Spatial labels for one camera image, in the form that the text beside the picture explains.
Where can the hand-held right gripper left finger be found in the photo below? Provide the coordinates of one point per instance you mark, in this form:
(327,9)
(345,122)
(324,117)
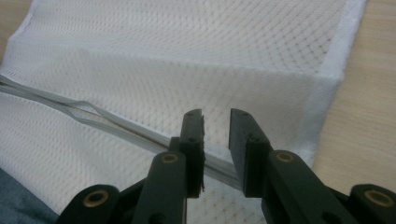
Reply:
(193,137)

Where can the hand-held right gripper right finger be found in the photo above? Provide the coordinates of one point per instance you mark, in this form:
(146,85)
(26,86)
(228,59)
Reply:
(244,140)

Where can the white mesh laundry bag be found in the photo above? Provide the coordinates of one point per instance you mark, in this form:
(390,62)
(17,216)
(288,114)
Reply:
(193,62)

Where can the dark teal cloth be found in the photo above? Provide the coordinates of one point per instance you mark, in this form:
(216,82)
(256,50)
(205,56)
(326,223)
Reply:
(21,202)

